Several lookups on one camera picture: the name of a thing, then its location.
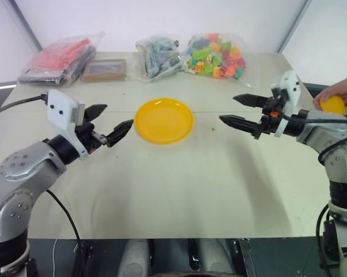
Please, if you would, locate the grey rounded shape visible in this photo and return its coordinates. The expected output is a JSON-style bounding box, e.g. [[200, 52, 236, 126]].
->
[[122, 238, 150, 277]]

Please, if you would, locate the grey window frame bar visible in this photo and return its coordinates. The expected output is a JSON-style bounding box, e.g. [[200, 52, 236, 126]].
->
[[5, 0, 44, 53], [276, 0, 313, 54]]

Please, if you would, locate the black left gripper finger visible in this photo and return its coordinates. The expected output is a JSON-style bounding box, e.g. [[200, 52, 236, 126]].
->
[[83, 103, 108, 122], [105, 119, 134, 148]]

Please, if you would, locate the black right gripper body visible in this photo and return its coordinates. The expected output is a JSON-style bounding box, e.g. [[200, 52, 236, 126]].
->
[[252, 96, 284, 141]]

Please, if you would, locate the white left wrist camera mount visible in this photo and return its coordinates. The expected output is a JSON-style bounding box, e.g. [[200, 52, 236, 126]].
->
[[46, 89, 90, 160]]

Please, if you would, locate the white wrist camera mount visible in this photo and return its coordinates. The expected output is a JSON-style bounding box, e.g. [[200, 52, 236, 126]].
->
[[270, 69, 303, 138], [46, 89, 90, 160]]

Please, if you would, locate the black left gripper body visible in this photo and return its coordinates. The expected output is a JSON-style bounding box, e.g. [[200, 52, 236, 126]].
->
[[74, 119, 110, 154]]

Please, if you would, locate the brown wooden picture frame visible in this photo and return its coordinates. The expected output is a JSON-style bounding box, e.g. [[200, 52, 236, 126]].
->
[[81, 58, 129, 83]]

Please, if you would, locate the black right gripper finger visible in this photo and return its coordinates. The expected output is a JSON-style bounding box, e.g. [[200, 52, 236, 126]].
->
[[232, 93, 268, 110], [218, 114, 261, 136]]

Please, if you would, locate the yellow plastic plate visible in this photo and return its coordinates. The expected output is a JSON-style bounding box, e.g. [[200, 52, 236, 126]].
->
[[134, 98, 195, 145]]

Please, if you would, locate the black panel under table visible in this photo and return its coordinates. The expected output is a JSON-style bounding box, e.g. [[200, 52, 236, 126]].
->
[[238, 237, 340, 277]]

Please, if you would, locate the clear bag of colourful bricks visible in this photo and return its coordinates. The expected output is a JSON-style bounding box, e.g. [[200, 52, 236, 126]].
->
[[180, 32, 254, 89]]

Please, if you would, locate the black bracket under table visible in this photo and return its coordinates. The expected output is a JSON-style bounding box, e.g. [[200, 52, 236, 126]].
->
[[73, 243, 94, 277]]

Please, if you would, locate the yellow ball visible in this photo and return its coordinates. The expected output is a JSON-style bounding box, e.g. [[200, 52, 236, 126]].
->
[[319, 95, 347, 116]]

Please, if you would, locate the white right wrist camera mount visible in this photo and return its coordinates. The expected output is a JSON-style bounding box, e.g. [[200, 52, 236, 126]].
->
[[270, 69, 303, 138]]

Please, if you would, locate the clear bag of red items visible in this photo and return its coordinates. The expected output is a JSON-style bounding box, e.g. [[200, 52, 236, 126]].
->
[[17, 31, 107, 88]]

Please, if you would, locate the clear bag of grey-blue items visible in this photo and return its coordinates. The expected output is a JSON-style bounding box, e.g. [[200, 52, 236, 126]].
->
[[135, 33, 186, 85]]

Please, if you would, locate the person's bare hand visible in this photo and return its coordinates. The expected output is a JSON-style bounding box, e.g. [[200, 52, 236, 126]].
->
[[312, 70, 347, 110]]

